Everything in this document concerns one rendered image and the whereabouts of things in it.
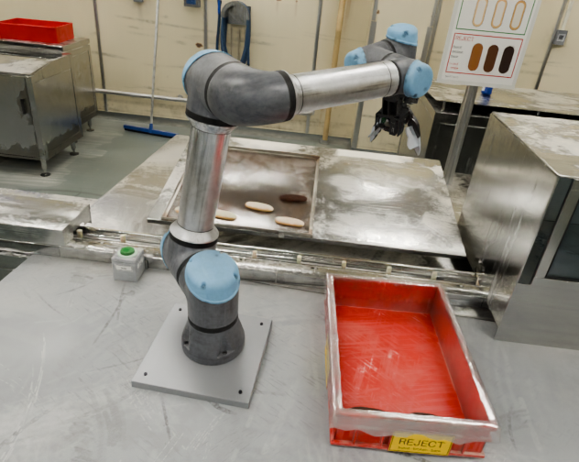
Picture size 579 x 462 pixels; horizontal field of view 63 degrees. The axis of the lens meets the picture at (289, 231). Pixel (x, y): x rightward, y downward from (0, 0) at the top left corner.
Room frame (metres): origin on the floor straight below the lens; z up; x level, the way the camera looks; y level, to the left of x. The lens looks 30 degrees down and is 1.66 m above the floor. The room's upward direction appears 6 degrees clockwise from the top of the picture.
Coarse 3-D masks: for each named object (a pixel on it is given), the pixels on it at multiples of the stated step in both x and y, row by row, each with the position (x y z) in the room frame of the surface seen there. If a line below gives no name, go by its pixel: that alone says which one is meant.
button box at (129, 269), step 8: (120, 248) 1.14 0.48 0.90; (136, 248) 1.15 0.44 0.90; (136, 256) 1.11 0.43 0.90; (112, 264) 1.09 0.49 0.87; (120, 264) 1.09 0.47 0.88; (128, 264) 1.09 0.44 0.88; (136, 264) 1.09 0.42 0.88; (144, 264) 1.15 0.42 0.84; (120, 272) 1.09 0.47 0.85; (128, 272) 1.09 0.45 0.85; (136, 272) 1.09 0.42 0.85; (128, 280) 1.09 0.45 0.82; (136, 280) 1.09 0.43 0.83
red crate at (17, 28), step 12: (0, 24) 4.20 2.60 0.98; (12, 24) 4.20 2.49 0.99; (24, 24) 4.55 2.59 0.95; (36, 24) 4.55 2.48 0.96; (48, 24) 4.55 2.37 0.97; (60, 24) 4.56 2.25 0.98; (0, 36) 4.20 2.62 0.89; (12, 36) 4.20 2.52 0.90; (24, 36) 4.21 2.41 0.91; (36, 36) 4.21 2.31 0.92; (48, 36) 4.21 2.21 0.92; (60, 36) 4.29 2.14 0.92; (72, 36) 4.53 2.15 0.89
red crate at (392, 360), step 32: (352, 320) 1.01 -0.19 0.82; (384, 320) 1.02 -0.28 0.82; (416, 320) 1.04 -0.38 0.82; (352, 352) 0.89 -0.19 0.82; (384, 352) 0.90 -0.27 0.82; (416, 352) 0.91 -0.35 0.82; (352, 384) 0.78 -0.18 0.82; (384, 384) 0.79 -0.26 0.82; (416, 384) 0.80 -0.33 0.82; (448, 384) 0.81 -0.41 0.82; (448, 416) 0.72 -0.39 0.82; (384, 448) 0.62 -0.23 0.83; (480, 448) 0.63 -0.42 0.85
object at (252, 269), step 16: (0, 240) 1.18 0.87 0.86; (16, 240) 1.18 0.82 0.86; (80, 240) 1.21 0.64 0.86; (96, 240) 1.22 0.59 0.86; (64, 256) 1.17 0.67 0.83; (80, 256) 1.17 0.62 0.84; (96, 256) 1.17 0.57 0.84; (112, 256) 1.17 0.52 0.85; (144, 256) 1.16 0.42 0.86; (160, 256) 1.17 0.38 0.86; (240, 272) 1.15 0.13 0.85; (256, 272) 1.15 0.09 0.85; (272, 272) 1.15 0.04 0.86; (288, 272) 1.15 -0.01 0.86; (304, 272) 1.16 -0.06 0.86; (320, 272) 1.17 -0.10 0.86; (336, 272) 1.18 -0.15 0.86; (352, 272) 1.18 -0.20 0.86; (320, 288) 1.14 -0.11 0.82; (448, 288) 1.15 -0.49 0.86; (464, 288) 1.16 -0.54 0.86; (480, 288) 1.17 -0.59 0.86; (464, 304) 1.12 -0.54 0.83; (480, 304) 1.12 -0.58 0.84
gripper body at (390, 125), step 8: (392, 96) 1.23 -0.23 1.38; (400, 96) 1.24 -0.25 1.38; (384, 104) 1.26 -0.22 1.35; (392, 104) 1.26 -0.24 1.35; (400, 104) 1.28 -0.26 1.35; (384, 112) 1.26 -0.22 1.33; (392, 112) 1.26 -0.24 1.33; (400, 112) 1.27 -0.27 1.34; (408, 112) 1.27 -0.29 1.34; (376, 120) 1.27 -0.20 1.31; (384, 120) 1.26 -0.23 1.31; (392, 120) 1.25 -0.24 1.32; (400, 120) 1.24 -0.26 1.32; (408, 120) 1.28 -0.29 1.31; (376, 128) 1.28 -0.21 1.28; (384, 128) 1.28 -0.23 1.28; (392, 128) 1.25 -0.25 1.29; (400, 128) 1.26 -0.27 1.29
